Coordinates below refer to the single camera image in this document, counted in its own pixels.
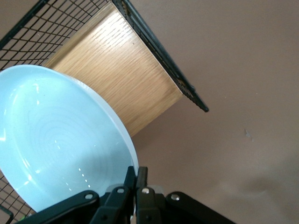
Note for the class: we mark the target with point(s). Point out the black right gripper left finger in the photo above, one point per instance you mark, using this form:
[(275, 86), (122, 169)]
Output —
[(116, 200)]

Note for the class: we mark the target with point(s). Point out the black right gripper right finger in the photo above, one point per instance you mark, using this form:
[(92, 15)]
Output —
[(146, 200)]

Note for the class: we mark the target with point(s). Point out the light blue round plate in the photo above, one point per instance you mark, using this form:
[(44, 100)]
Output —
[(58, 130)]

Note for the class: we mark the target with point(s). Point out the wooden shelf board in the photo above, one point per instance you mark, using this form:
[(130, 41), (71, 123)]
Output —
[(121, 70)]

